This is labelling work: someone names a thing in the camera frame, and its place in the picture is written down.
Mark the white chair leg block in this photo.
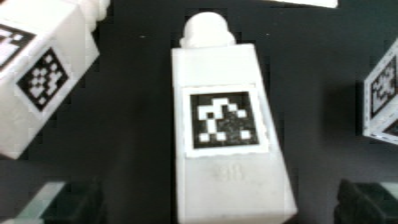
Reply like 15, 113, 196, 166
0, 0, 113, 158

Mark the white chair seat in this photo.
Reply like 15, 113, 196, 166
264, 0, 340, 8

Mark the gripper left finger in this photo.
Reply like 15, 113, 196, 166
12, 176, 111, 224

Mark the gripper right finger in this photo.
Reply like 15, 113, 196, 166
338, 179, 398, 224

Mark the white chair leg with tag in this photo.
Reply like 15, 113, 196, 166
171, 12, 298, 224

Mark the white tagged cube left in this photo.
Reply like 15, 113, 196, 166
363, 42, 398, 145

